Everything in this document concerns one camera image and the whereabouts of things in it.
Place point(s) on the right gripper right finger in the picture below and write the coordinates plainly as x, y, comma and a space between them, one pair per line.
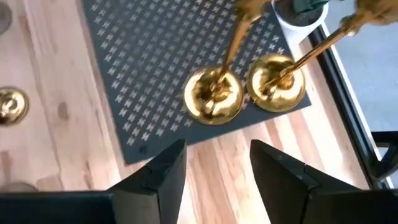
280, 186

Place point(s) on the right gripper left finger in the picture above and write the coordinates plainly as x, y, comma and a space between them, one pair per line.
155, 193

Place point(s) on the gold candlestick holder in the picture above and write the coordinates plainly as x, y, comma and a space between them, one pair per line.
12, 105
205, 102
270, 93

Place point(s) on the black perforated metal rack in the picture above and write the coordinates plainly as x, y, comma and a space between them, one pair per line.
149, 62

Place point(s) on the green plant in white pot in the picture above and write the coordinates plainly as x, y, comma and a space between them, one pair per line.
290, 31

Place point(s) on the black aluminium rig frame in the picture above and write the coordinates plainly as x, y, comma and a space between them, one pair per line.
343, 102

